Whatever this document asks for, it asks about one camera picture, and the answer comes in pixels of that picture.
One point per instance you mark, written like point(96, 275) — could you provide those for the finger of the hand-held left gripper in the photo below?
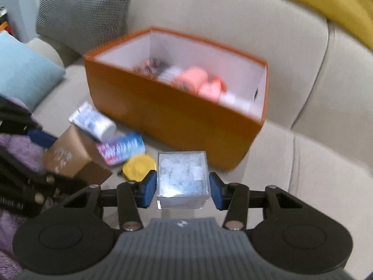
point(58, 180)
point(40, 137)

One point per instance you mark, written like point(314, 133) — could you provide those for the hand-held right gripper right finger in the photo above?
point(215, 191)

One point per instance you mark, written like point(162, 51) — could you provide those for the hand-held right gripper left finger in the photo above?
point(148, 188)

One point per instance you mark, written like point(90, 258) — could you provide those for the yellow tape measure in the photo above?
point(138, 167)

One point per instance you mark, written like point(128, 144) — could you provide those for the brown cardboard box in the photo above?
point(70, 151)

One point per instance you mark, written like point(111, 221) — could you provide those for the clear plastic cube box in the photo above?
point(182, 175)

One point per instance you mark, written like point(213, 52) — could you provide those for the colourful printed tin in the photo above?
point(122, 148)

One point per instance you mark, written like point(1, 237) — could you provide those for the white blue packet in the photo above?
point(93, 121)

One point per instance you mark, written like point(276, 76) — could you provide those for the orange cardboard box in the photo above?
point(174, 122)

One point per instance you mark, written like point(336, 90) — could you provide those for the pink pump bottle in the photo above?
point(212, 90)

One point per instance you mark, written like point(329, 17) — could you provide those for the pink cylinder container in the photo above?
point(191, 78)

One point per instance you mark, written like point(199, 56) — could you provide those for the plaid glasses case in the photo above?
point(170, 74)

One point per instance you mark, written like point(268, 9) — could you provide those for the illustrated card box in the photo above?
point(150, 65)

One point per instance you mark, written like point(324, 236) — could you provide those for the purple fluffy blanket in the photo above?
point(16, 149)

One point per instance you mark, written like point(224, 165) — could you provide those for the light blue pillow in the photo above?
point(26, 73)

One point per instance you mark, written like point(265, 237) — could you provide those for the beige sofa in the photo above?
point(320, 108)

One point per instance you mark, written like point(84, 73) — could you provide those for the houndstooth pillow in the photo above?
point(81, 8)

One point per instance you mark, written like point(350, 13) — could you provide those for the yellow pillow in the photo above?
point(335, 0)

